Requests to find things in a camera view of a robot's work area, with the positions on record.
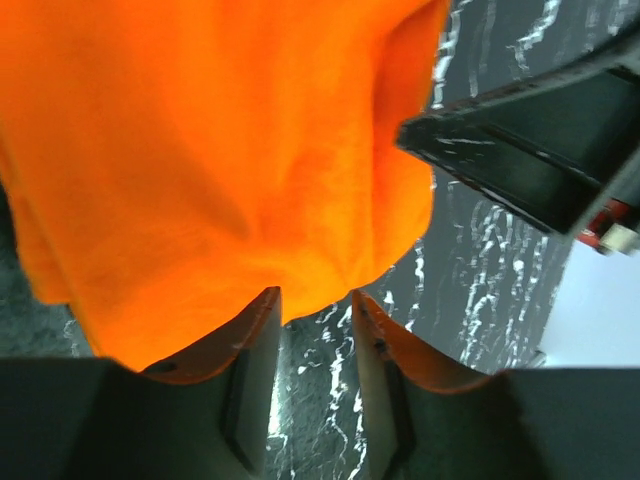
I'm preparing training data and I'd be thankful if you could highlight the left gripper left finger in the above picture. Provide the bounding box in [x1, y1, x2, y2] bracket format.
[1, 287, 281, 479]

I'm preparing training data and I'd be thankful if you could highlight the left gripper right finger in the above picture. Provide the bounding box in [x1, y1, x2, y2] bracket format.
[352, 290, 639, 479]

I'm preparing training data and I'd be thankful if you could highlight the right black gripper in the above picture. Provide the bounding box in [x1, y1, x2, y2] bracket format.
[397, 30, 639, 255]

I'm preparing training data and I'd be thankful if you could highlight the orange t shirt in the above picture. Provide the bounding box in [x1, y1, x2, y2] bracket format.
[1, 1, 450, 371]

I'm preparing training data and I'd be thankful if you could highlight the black marble pattern mat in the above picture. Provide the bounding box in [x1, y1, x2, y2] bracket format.
[1, 1, 639, 479]

